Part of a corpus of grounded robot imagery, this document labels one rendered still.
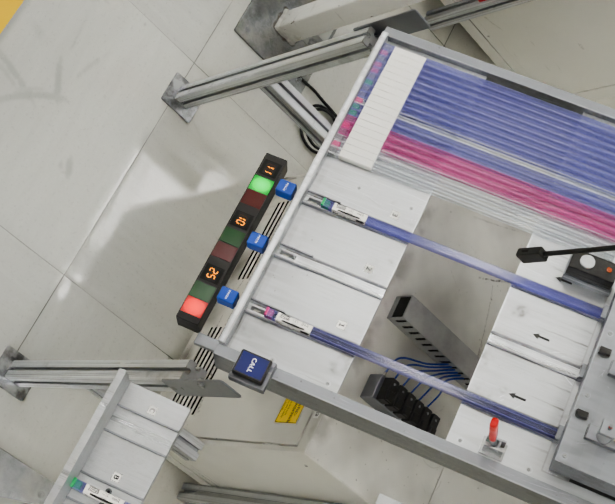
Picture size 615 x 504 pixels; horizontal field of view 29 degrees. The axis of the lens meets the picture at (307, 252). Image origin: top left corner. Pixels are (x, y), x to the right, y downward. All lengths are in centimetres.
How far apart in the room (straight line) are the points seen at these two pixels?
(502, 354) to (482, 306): 54
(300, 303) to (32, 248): 79
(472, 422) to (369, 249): 33
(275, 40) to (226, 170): 36
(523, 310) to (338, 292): 30
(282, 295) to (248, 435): 43
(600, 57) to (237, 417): 148
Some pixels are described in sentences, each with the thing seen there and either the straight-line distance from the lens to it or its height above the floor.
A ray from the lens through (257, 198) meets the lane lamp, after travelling 204.
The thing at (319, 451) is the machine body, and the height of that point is 62.
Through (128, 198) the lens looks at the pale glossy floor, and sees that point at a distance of 267.
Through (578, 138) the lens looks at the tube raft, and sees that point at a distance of 213.
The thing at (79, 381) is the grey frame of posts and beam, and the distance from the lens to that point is 225.
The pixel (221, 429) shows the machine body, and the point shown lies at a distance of 237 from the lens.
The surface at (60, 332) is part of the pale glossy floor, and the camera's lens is 257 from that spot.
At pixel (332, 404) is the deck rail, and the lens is 186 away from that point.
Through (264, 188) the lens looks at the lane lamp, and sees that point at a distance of 205.
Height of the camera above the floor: 227
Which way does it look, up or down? 50 degrees down
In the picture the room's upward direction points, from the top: 84 degrees clockwise
